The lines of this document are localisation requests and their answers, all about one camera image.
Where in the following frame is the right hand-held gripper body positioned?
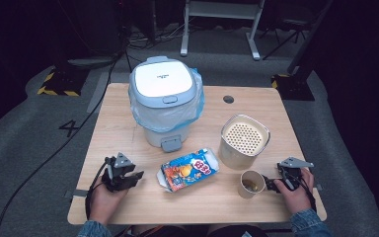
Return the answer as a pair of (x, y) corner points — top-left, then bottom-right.
(277, 156), (315, 193)

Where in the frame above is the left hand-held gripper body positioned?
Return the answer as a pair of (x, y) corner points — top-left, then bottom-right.
(101, 151), (137, 194)

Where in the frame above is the brown paper cup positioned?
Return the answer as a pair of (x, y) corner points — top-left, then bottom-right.
(237, 169), (266, 199)

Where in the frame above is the blue snack box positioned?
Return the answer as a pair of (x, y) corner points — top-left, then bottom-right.
(156, 147), (220, 194)

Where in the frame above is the white and blue pedal trash can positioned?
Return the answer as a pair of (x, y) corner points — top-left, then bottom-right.
(127, 55), (206, 153)

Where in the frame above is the person's right hand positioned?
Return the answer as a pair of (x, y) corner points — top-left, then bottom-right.
(273, 167), (316, 215)

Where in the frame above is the person's left hand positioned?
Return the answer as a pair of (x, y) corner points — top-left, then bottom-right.
(88, 182), (129, 226)

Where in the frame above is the beige container with perforated strainer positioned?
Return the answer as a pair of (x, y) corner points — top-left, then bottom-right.
(217, 114), (271, 171)

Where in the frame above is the blue plastic trash bag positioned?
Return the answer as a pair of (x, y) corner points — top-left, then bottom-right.
(127, 67), (206, 134)

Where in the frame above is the stand with yellow-black base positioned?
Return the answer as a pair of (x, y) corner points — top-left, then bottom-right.
(37, 48), (91, 98)
(270, 0), (336, 102)

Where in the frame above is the black tripod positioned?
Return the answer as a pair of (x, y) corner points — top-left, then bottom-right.
(262, 18), (311, 61)

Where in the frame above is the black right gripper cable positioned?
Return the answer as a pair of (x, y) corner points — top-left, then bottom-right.
(298, 176), (318, 212)

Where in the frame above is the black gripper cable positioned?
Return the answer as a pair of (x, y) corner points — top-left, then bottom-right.
(298, 176), (318, 212)
(84, 157), (116, 221)

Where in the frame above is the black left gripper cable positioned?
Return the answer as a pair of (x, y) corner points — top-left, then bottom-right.
(84, 157), (116, 221)

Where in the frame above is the grey table edge bracket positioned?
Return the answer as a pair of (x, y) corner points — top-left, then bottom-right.
(63, 189), (89, 199)

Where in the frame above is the long black floor cable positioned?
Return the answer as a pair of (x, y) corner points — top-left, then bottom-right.
(0, 48), (127, 237)

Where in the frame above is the bundle of floor cables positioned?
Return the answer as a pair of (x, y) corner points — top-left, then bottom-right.
(127, 18), (193, 51)

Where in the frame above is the white desk frame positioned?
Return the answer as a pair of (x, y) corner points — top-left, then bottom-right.
(180, 0), (266, 61)

